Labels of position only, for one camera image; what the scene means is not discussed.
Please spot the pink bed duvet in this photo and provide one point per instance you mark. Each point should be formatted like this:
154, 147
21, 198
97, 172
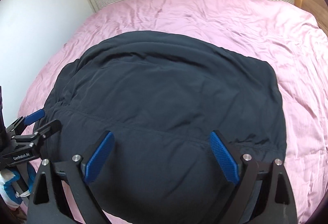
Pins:
286, 37

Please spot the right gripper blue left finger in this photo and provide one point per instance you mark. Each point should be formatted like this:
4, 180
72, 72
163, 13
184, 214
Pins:
96, 155

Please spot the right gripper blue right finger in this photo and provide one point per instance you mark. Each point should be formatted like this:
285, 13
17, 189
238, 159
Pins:
227, 157

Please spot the black puffer coat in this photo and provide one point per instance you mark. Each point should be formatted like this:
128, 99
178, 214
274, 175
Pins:
162, 95

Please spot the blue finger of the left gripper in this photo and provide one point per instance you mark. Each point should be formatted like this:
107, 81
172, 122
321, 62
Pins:
33, 117

